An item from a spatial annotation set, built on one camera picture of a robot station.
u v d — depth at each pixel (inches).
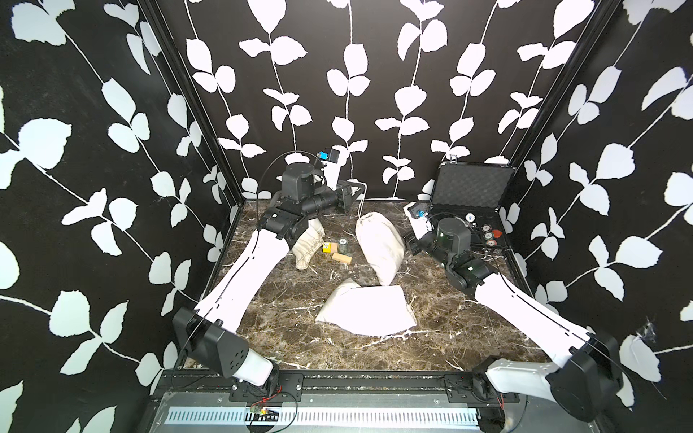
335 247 40.0
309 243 38.7
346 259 39.8
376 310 34.6
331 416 27.6
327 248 40.2
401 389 29.5
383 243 33.0
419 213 25.2
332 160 23.0
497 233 42.4
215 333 15.4
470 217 45.0
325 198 23.2
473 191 43.2
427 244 25.7
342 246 39.5
